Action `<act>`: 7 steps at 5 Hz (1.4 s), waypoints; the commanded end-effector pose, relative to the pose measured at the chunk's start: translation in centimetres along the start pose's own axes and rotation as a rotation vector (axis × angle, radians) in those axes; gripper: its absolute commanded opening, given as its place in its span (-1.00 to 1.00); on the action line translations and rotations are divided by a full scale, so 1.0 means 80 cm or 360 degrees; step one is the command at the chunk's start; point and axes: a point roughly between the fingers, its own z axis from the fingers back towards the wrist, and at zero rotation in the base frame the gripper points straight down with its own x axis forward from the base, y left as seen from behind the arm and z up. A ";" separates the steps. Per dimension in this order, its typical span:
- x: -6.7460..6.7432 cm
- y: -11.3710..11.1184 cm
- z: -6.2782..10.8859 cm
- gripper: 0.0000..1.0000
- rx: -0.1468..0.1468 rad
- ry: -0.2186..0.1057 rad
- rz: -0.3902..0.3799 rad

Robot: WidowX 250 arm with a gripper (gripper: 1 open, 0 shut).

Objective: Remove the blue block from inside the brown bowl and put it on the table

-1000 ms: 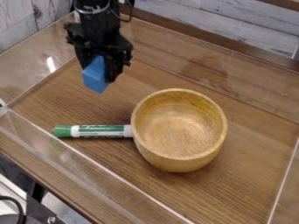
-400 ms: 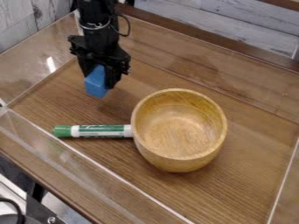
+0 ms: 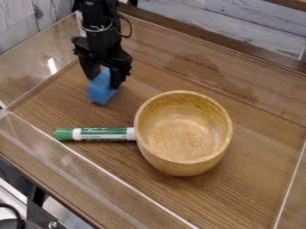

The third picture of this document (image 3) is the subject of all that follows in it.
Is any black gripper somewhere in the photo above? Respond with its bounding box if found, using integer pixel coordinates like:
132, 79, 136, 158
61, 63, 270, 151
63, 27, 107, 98
72, 30, 132, 89

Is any blue rectangular block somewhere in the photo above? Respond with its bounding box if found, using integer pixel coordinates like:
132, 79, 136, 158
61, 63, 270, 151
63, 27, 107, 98
87, 68, 119, 106

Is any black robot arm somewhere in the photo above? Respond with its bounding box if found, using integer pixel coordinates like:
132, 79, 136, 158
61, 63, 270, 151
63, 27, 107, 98
72, 0, 132, 89

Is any brown wooden bowl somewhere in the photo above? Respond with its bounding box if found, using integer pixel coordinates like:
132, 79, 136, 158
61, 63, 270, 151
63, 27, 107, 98
134, 90, 233, 177

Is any green and white marker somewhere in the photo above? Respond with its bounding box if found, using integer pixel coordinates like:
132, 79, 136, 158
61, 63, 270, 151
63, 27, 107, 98
53, 128, 136, 140

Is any black metal base bracket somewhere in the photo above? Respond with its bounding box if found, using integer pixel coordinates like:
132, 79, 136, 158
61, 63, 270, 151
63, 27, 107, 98
27, 199, 68, 229

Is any black cable lower left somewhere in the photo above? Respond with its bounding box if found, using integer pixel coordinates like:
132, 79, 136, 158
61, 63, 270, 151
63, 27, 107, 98
0, 203, 27, 229

